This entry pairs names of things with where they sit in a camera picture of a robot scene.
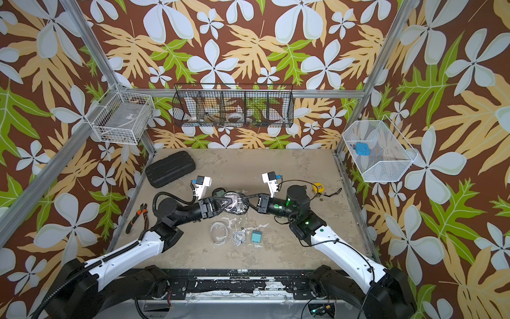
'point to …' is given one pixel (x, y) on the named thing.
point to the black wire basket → (234, 105)
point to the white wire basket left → (121, 116)
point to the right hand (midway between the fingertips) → (242, 201)
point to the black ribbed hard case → (170, 169)
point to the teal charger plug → (256, 236)
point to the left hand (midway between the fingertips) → (232, 202)
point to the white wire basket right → (390, 153)
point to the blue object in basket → (362, 149)
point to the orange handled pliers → (144, 210)
